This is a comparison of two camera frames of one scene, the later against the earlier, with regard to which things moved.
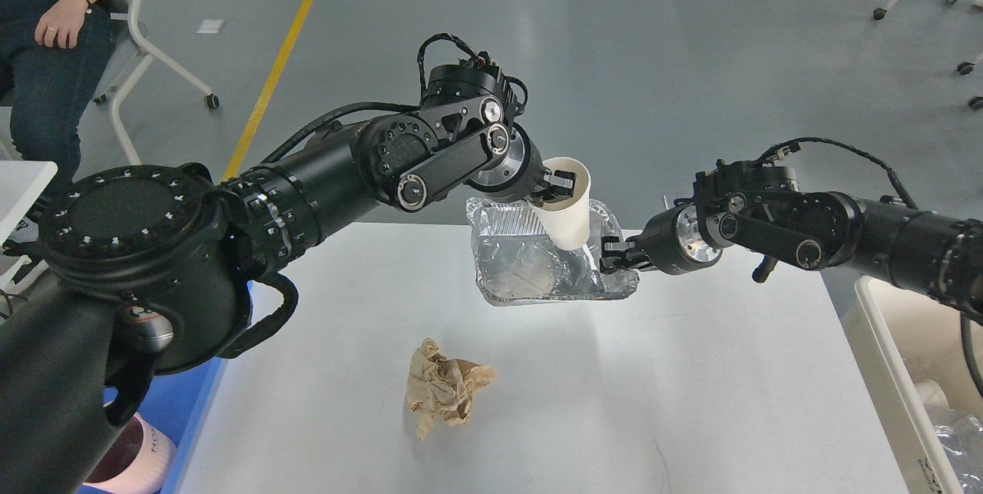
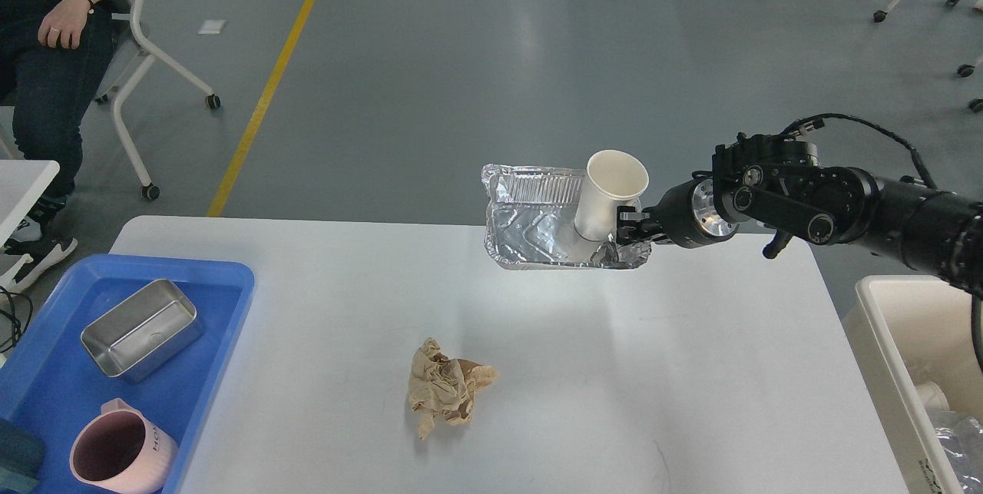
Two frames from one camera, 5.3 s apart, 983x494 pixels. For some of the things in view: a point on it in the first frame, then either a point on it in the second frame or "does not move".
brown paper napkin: (441, 387) does not move
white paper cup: (566, 220) to (613, 178)
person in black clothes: (57, 24) does not move
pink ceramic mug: (140, 461) does not move
